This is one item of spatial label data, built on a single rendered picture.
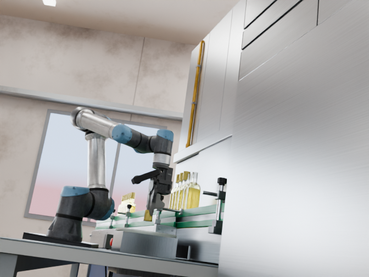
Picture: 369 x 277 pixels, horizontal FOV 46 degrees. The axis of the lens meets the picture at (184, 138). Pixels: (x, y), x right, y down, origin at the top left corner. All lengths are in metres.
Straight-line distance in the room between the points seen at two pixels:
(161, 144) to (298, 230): 1.09
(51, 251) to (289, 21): 0.80
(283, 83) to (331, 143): 0.24
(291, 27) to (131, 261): 0.68
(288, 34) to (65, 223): 1.26
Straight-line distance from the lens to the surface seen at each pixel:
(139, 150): 1.89
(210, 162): 2.20
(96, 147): 2.13
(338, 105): 0.81
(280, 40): 1.06
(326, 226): 0.77
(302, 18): 1.01
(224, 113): 2.25
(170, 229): 1.95
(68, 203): 1.93
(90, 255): 1.17
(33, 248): 1.19
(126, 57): 5.71
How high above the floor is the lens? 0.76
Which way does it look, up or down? 15 degrees up
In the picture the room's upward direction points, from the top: 8 degrees clockwise
